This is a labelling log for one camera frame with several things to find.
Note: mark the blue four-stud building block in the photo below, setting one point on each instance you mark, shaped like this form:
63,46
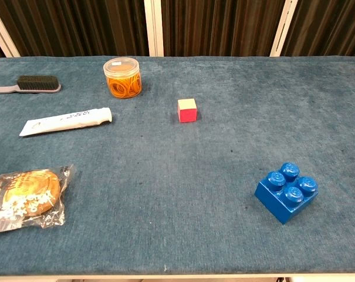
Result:
285,199

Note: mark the blue-green table cloth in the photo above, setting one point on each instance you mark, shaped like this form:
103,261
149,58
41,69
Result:
177,176

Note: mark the white frame post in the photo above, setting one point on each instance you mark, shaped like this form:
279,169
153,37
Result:
154,28
283,28
1,30

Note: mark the clear jar of rubber bands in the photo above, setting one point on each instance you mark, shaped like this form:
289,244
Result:
123,79

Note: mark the dark pleated curtain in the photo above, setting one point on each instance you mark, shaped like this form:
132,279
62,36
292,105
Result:
77,26

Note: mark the red and beige cube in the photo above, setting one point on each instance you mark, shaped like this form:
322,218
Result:
187,112

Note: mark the white toothpaste tube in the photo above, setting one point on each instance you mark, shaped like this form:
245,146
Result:
62,120

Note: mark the packaged round pastry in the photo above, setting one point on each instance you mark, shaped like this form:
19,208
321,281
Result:
27,194

